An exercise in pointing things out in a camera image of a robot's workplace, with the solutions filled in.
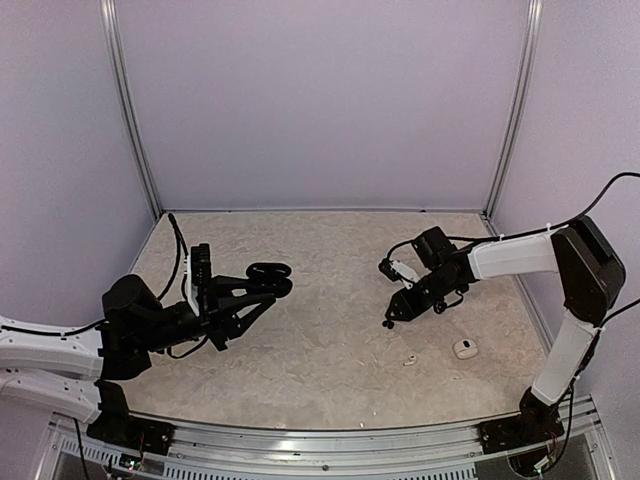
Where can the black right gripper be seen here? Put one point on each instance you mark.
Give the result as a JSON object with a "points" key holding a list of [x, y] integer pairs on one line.
{"points": [[410, 309]]}

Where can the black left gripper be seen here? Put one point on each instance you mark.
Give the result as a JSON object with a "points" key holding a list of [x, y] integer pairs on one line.
{"points": [[219, 307]]}

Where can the black oval charging case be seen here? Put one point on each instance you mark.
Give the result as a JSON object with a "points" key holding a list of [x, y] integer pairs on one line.
{"points": [[269, 278]]}

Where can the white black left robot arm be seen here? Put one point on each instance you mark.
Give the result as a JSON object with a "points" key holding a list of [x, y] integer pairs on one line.
{"points": [[77, 372]]}

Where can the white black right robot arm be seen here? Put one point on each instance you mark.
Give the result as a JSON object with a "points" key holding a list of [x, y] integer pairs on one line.
{"points": [[587, 272]]}

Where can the white earbud charging case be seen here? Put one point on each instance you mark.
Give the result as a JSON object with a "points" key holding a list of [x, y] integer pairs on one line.
{"points": [[465, 349]]}

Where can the white stem earbud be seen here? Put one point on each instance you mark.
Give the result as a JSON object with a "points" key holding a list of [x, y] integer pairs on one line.
{"points": [[410, 361]]}

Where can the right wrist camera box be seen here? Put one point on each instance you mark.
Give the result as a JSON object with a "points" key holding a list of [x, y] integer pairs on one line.
{"points": [[394, 270]]}

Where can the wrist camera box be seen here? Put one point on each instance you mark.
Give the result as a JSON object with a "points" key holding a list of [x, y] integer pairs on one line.
{"points": [[197, 275], [394, 270]]}

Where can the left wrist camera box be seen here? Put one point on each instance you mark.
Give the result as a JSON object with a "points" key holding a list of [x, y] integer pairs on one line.
{"points": [[197, 275]]}

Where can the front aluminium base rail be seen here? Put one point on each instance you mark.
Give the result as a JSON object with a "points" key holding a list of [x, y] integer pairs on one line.
{"points": [[454, 450]]}

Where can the left aluminium frame post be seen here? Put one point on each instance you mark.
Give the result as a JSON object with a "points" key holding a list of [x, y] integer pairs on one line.
{"points": [[109, 14]]}

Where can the aluminium frame post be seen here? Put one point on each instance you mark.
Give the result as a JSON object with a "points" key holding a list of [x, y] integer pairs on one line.
{"points": [[109, 14], [517, 108]]}

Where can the right aluminium frame post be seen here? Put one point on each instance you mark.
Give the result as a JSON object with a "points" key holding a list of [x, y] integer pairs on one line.
{"points": [[517, 108]]}

